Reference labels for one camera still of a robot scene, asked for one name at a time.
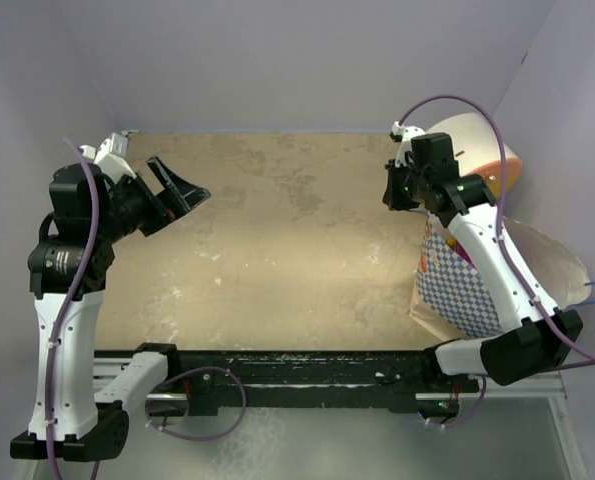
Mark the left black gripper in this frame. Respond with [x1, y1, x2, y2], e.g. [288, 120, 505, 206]
[95, 156, 209, 244]

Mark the blue checkered paper bag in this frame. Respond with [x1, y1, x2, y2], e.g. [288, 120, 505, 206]
[409, 218, 590, 341]

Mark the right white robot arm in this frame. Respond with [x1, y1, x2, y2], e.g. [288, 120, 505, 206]
[383, 126, 583, 391]

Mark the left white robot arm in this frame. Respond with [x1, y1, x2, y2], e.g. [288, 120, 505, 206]
[10, 157, 211, 462]

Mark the beige and orange cylinder device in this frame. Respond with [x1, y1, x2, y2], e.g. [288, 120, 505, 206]
[427, 113, 502, 198]

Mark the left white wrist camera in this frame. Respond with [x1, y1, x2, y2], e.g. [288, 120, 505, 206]
[79, 133, 137, 182]

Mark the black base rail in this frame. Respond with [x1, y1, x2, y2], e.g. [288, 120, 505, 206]
[94, 342, 481, 418]

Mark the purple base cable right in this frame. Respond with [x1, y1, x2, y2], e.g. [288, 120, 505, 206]
[422, 374, 488, 431]

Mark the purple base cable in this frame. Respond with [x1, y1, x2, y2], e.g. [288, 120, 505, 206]
[422, 374, 488, 431]
[143, 366, 248, 442]

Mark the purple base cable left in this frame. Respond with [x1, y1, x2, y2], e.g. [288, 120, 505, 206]
[143, 366, 248, 442]

